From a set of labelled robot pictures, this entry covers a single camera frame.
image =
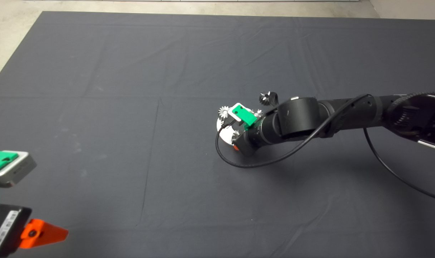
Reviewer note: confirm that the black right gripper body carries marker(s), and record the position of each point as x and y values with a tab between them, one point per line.
251	139

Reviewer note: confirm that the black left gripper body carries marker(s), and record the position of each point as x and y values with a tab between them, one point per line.
2	229

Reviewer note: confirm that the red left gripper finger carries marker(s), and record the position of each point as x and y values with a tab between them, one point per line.
41	233

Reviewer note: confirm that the small steel gear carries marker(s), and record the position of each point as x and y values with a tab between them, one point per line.
224	112
258	113
267	98

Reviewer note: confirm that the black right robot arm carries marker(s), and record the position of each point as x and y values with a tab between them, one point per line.
299	118

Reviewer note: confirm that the round metal plate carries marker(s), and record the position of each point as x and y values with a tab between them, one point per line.
224	132

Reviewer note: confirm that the dark grey table cloth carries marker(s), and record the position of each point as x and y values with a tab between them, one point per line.
131	107

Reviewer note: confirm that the green right camera mount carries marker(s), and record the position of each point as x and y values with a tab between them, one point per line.
246	116

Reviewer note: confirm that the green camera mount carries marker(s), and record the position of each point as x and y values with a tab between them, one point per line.
0	161
246	116

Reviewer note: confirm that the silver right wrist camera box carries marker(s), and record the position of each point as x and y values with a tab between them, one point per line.
234	110

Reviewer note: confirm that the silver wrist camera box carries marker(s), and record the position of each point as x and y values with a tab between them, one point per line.
18	170
234	110

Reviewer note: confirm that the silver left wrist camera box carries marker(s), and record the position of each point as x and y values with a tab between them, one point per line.
18	170

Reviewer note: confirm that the green left camera mount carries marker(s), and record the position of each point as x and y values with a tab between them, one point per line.
0	161

